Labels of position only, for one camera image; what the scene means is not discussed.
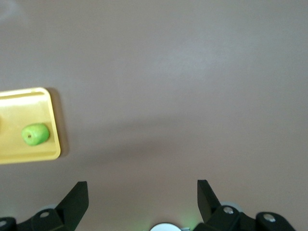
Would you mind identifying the green apple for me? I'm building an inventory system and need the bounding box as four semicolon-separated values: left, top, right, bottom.
21;123;51;146

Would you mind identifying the yellow plastic tray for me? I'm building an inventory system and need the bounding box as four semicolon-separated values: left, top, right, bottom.
0;87;61;165

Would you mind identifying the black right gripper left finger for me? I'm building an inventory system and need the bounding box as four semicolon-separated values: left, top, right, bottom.
18;181;89;231

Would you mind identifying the brown table mat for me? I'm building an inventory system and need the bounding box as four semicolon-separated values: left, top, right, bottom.
0;0;308;231

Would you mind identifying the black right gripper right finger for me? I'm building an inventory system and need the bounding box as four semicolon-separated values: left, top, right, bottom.
192;180;256;231

